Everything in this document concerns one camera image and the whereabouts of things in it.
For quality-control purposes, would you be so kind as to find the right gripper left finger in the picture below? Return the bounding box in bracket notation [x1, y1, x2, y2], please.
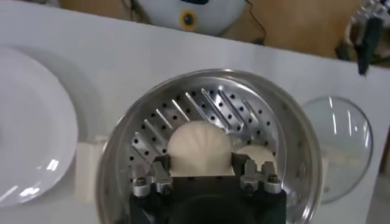
[131, 153, 174, 198]

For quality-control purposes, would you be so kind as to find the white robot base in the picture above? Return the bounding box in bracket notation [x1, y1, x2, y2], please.
[133, 0, 249, 37]

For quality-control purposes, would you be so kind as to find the perforated steel steamer basket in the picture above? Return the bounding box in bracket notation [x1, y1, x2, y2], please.
[96, 68, 323, 224]

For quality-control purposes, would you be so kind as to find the white steamed baozi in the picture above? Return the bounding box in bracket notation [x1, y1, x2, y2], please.
[166, 121, 235, 178]
[234, 144, 278, 174]

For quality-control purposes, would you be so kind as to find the white round plate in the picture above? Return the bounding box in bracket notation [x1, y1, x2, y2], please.
[0, 45, 79, 208]

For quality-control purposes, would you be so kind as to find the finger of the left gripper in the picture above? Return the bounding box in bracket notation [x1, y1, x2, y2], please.
[334, 38, 352, 61]
[356, 15, 384, 76]

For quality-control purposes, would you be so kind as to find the thin black cable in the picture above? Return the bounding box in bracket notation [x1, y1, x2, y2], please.
[245, 0, 266, 46]

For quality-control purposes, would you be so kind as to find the round glass lid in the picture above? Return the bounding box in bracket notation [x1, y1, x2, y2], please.
[301, 96, 374, 205]

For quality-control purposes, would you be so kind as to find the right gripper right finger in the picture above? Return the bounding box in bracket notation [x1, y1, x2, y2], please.
[231, 153, 283, 195]

